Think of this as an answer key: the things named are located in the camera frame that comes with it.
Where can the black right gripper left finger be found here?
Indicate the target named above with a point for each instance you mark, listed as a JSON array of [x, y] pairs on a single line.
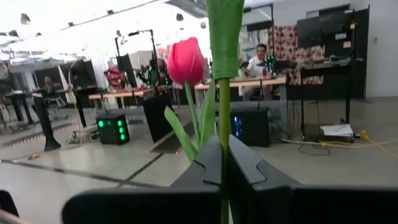
[[149, 207]]

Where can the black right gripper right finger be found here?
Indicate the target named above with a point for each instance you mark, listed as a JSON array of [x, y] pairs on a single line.
[[311, 207]]

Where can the red artificial tulip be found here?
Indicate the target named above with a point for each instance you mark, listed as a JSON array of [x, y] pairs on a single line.
[[185, 60], [224, 37]]

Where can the black striped-edge floor mat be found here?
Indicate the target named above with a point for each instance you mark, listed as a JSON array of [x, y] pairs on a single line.
[[34, 137], [174, 141]]

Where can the white paper stack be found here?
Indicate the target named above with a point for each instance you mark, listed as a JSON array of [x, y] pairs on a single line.
[[337, 130]]

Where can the computer tower green lights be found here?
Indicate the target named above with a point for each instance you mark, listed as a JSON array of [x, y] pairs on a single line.
[[112, 130]]

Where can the leaning black panel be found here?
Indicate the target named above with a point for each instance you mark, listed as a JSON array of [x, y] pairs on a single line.
[[157, 118]]

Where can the computer tower blue lights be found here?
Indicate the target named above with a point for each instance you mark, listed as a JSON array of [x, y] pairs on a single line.
[[255, 127]]

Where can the wooden top workbench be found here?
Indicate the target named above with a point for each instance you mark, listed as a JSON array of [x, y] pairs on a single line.
[[124, 94], [255, 82]]

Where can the black rig green lights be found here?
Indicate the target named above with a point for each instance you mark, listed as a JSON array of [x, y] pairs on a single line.
[[149, 79]]

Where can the person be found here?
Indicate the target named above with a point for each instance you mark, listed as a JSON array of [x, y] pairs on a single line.
[[48, 84], [158, 73], [256, 63]]

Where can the red bin rack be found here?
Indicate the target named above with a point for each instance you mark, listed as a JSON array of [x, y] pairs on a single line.
[[112, 77]]

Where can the black monitor panel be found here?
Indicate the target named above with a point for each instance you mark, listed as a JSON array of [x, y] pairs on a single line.
[[126, 67]]

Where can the black curved clamp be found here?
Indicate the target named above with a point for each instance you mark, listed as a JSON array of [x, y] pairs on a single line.
[[7, 203]]

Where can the red floral patterned cloth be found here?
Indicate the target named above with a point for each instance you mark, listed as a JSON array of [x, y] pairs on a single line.
[[289, 43]]

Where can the black equipment rack panel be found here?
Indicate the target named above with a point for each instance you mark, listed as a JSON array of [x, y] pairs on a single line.
[[329, 34]]

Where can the white patterned hanging cloth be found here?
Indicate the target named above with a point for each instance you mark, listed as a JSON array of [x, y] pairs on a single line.
[[250, 37]]

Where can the black ceiling spotlight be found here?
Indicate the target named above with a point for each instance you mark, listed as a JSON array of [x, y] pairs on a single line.
[[25, 18], [179, 17], [203, 25]]

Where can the black pedestal stand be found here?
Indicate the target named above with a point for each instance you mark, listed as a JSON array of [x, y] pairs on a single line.
[[46, 124]]

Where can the black gantry frame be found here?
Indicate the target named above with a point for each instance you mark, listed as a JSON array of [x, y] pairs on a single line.
[[153, 46], [272, 31]]

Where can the white wall outlet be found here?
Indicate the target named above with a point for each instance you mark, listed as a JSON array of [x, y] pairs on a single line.
[[375, 40]]

